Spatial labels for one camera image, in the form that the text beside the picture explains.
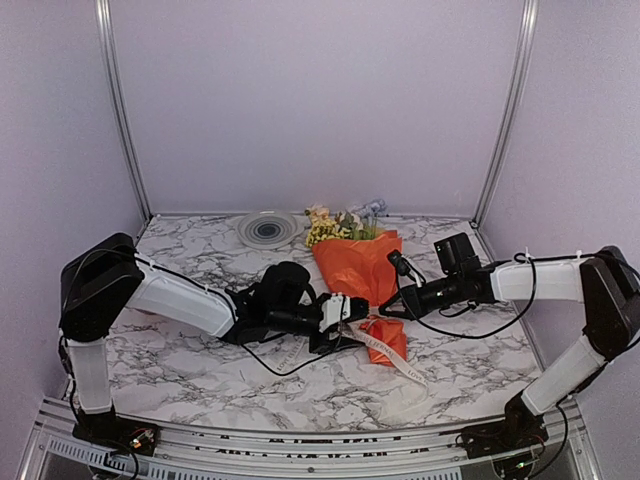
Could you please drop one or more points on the yellow daisy fake bunch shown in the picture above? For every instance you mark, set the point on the yellow daisy fake bunch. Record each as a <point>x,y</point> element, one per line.
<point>322,229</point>

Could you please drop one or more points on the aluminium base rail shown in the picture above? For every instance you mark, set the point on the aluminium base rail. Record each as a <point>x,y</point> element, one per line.
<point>198,452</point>

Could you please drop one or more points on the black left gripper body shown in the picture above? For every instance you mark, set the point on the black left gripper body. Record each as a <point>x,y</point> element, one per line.
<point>282,319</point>

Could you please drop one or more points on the blue fake flower stem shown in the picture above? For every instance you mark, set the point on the blue fake flower stem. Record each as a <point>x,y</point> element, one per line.
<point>370,210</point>

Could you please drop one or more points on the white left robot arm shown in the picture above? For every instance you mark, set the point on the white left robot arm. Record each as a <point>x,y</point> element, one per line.
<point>112,277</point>

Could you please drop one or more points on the aluminium frame post right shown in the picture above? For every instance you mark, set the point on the aluminium frame post right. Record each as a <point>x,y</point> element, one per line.
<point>516,87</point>

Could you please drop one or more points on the cream ribbon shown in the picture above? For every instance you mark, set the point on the cream ribbon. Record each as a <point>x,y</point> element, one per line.
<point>387,345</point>

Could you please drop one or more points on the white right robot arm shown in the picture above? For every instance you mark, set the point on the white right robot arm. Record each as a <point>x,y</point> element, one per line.
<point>603,282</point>

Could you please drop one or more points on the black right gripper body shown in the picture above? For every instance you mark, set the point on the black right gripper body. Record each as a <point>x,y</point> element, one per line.
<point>451,296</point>

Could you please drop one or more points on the brown orange wrapping paper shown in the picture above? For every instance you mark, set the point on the brown orange wrapping paper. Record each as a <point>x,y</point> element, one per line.
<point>360,268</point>

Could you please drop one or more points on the grey ringed plate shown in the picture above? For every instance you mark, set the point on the grey ringed plate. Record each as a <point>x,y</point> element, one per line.
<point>268,230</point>

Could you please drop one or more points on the aluminium frame post left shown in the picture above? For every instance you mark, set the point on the aluminium frame post left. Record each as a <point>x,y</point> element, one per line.
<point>108,44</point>

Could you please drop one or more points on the green leafy fake stem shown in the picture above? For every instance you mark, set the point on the green leafy fake stem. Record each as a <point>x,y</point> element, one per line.
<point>352,226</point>

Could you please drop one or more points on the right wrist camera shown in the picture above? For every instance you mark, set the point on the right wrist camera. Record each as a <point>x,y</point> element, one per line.
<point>405,268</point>

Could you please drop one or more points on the aluminium frame post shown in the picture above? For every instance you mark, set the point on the aluminium frame post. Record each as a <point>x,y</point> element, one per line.
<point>108,44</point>
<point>516,87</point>

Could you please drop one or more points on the pink rose fake stem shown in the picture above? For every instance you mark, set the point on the pink rose fake stem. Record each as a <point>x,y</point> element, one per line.
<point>317,210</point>

